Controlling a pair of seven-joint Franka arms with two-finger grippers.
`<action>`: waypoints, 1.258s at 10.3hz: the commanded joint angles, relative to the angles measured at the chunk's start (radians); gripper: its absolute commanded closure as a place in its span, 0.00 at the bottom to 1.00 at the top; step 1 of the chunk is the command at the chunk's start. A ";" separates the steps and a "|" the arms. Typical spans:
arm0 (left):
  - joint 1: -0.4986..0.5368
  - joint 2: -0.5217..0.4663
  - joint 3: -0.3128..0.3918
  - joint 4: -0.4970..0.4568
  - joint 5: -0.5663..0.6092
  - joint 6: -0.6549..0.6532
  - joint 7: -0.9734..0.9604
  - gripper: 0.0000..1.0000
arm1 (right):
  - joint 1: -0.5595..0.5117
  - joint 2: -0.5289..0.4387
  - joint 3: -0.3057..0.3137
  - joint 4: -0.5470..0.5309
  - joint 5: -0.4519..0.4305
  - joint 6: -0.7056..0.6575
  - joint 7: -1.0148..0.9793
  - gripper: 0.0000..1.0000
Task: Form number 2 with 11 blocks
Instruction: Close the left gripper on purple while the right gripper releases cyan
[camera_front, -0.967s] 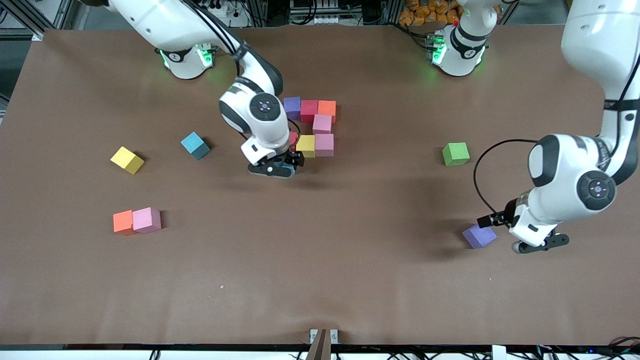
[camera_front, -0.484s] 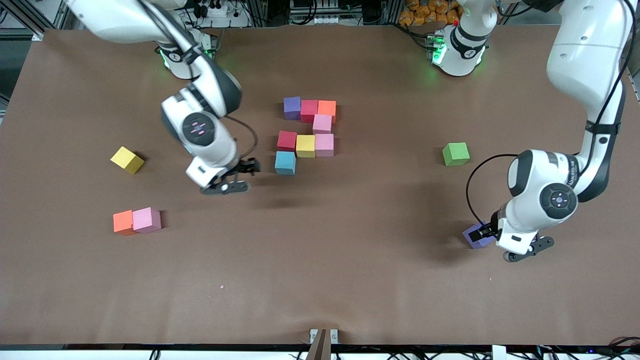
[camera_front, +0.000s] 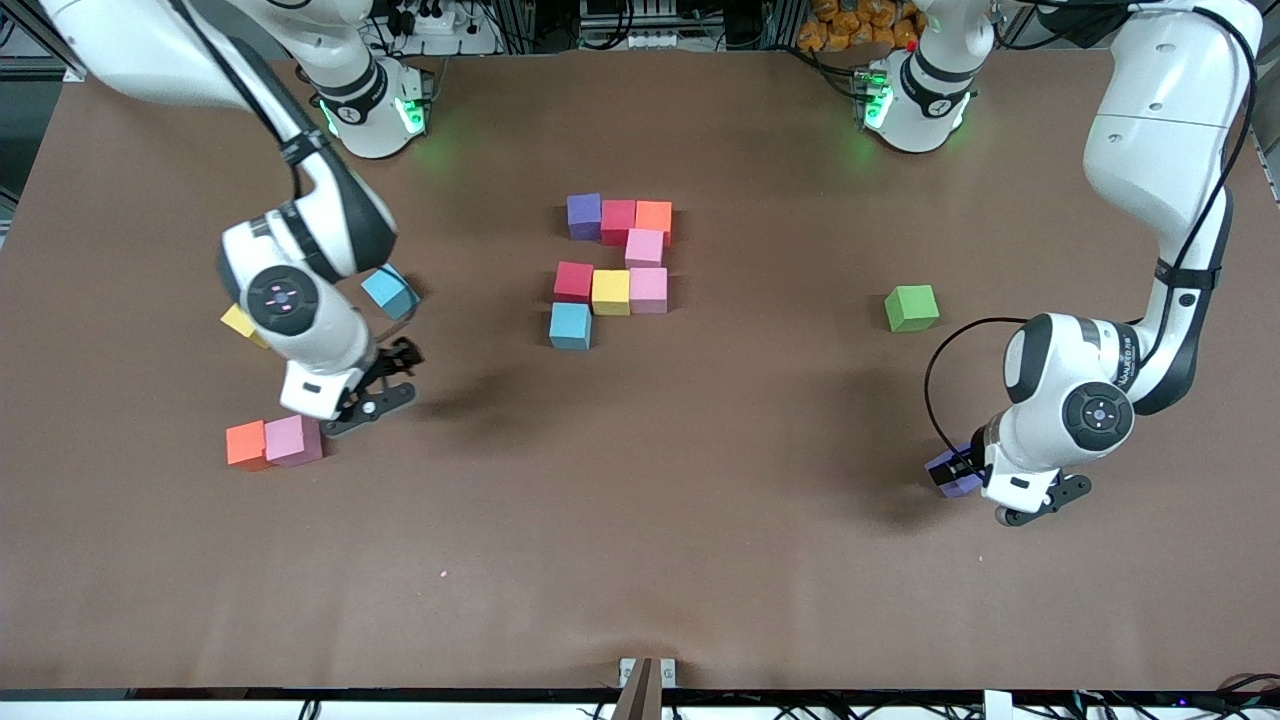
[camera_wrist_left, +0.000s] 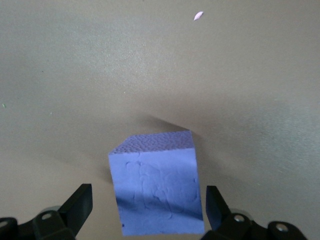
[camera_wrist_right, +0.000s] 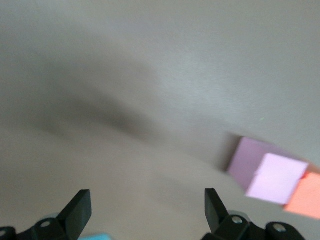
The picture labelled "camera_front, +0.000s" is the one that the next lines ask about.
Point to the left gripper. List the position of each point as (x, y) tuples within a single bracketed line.
[(966, 463)]

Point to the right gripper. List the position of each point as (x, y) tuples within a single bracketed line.
[(399, 357)]

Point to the purple foam block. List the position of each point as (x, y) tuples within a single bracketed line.
[(584, 215), (962, 487)]

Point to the pink foam block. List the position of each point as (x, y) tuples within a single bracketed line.
[(650, 290), (293, 440), (645, 247)]

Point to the green foam block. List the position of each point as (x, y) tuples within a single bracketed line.
[(911, 308)]

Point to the cyan foam block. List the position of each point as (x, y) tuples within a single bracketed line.
[(570, 325), (392, 292)]

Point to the red foam block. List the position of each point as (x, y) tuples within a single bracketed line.
[(618, 222), (573, 281)]

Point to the yellow foam block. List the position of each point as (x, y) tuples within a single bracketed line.
[(611, 292), (238, 322)]

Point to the orange foam block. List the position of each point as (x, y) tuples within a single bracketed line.
[(655, 218), (245, 445)]

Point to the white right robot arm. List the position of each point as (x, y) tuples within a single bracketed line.
[(150, 50)]

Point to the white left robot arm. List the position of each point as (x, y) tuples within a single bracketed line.
[(1160, 120)]

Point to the white paper tag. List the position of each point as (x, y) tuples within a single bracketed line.
[(998, 705)]

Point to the white power strip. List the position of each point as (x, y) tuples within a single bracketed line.
[(470, 40)]

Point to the grey electronics rack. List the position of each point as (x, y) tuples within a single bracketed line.
[(650, 40)]

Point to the pile of orange packets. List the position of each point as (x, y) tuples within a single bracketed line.
[(850, 25)]

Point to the grey metal table edge bracket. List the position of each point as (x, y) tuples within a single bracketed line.
[(627, 668)]

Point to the brown tapered post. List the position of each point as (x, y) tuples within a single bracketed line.
[(640, 695)]

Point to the aluminium frame strut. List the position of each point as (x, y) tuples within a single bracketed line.
[(30, 35)]

